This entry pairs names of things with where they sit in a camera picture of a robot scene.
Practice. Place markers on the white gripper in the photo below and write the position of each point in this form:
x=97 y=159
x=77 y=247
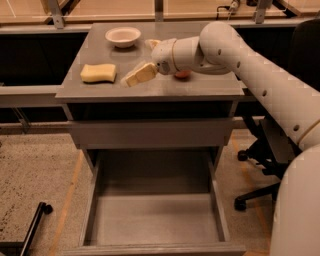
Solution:
x=162 y=56

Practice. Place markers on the yellow sponge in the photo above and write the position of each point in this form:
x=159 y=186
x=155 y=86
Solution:
x=98 y=73

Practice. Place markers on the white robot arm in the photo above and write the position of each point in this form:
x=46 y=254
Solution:
x=293 y=104

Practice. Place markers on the closed grey top drawer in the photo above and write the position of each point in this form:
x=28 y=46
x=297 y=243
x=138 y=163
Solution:
x=147 y=134

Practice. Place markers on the grey drawer cabinet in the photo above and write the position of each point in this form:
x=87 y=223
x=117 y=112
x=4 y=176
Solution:
x=164 y=98

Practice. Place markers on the open grey middle drawer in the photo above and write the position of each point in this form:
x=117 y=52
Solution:
x=155 y=203

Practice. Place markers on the white bowl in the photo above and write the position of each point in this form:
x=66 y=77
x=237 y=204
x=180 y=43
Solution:
x=123 y=37

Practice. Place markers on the red apple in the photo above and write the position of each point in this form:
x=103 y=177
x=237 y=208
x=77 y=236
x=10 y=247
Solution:
x=182 y=74

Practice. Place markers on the black office chair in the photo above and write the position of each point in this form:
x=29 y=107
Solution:
x=273 y=149

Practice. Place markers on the black stand with wheel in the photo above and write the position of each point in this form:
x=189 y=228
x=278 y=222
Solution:
x=22 y=248

